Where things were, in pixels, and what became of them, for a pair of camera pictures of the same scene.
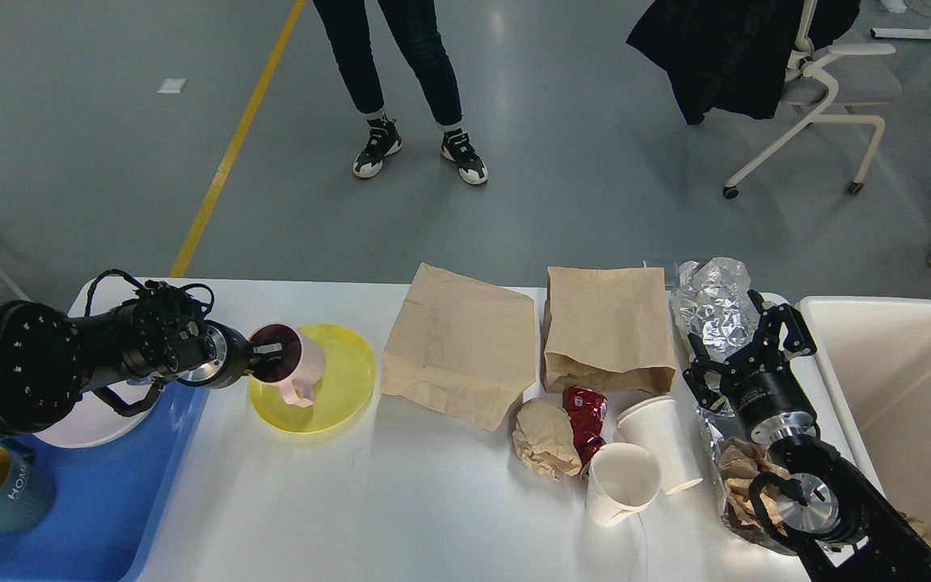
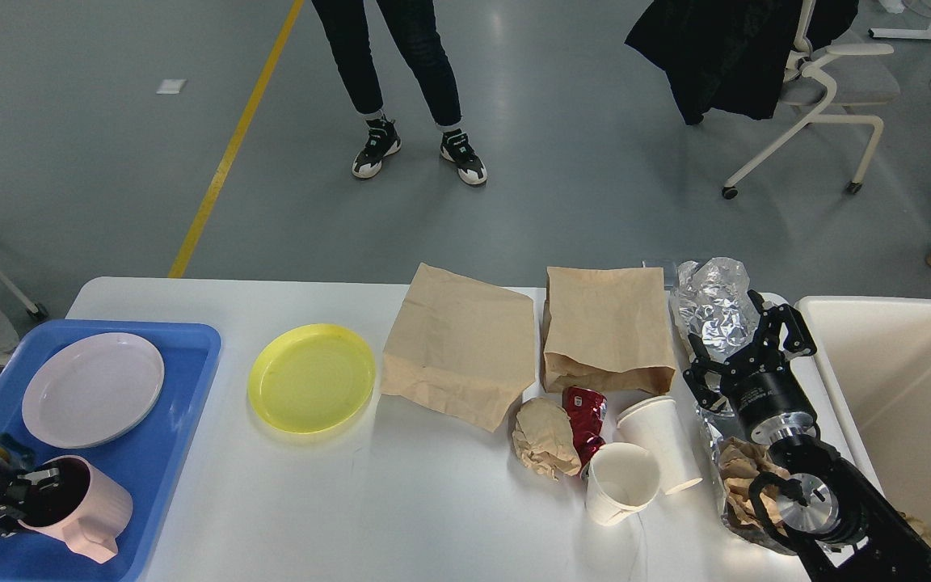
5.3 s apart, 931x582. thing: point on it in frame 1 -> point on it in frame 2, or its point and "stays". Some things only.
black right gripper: [769, 406] stays
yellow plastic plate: [343, 389] stays
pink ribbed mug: [304, 360] -> [86, 512]
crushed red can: [587, 410] stays
